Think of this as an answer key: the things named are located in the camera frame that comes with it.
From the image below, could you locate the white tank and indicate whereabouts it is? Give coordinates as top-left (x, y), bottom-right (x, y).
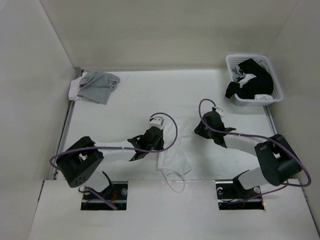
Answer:
top-left (68, 77), bottom-right (82, 102)
top-left (157, 117), bottom-right (192, 193)

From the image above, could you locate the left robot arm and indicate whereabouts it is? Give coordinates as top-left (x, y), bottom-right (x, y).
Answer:
top-left (56, 126), bottom-right (164, 188)

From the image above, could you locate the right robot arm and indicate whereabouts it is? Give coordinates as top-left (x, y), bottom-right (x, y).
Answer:
top-left (194, 110), bottom-right (302, 198)

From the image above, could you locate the black tank top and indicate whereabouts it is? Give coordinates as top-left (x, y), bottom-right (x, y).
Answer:
top-left (225, 58), bottom-right (274, 100)

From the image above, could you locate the folded grey tank top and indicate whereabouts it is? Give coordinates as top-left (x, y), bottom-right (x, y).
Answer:
top-left (77, 70), bottom-right (121, 105)

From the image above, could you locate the folded white tank top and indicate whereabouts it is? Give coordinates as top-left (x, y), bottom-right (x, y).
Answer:
top-left (68, 77), bottom-right (82, 102)

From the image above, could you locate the white garment in basket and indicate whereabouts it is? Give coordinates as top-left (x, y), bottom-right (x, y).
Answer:
top-left (254, 94), bottom-right (273, 101)

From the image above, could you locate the grey garment in basket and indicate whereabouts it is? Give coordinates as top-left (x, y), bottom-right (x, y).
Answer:
top-left (231, 66), bottom-right (246, 83)

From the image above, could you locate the white plastic laundry basket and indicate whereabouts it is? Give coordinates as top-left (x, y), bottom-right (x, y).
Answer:
top-left (225, 53), bottom-right (284, 107)

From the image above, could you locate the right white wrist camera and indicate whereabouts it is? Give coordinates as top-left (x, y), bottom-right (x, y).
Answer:
top-left (212, 107), bottom-right (224, 119)

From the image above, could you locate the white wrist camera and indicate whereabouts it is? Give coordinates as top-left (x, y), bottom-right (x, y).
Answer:
top-left (212, 107), bottom-right (224, 119)
top-left (149, 116), bottom-right (165, 130)

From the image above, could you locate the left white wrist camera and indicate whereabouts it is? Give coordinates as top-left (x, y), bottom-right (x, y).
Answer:
top-left (149, 116), bottom-right (165, 130)

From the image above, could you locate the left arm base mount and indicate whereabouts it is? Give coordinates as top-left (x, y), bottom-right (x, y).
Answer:
top-left (78, 181), bottom-right (129, 211)

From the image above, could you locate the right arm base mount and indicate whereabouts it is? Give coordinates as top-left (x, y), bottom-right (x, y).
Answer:
top-left (215, 181), bottom-right (265, 211)

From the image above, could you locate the metal table edge rail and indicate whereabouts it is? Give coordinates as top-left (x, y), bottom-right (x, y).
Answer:
top-left (48, 66), bottom-right (84, 181)

